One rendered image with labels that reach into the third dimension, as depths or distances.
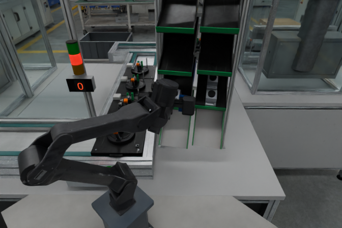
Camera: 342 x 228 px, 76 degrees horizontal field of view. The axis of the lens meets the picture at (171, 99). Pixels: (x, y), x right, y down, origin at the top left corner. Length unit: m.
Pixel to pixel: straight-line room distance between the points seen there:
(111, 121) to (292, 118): 1.53
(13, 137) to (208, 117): 1.04
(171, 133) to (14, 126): 0.88
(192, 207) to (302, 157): 1.40
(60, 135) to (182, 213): 0.64
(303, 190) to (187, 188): 1.51
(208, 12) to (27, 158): 0.72
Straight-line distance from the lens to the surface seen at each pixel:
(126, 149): 1.07
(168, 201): 1.02
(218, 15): 0.87
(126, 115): 0.55
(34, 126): 1.43
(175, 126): 1.04
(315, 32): 1.71
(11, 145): 1.41
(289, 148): 2.09
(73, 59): 1.10
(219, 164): 1.16
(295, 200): 2.30
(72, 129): 0.52
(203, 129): 1.05
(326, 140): 2.18
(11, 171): 1.27
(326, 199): 2.44
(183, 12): 0.86
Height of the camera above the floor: 1.73
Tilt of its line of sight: 33 degrees down
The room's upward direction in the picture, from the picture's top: straight up
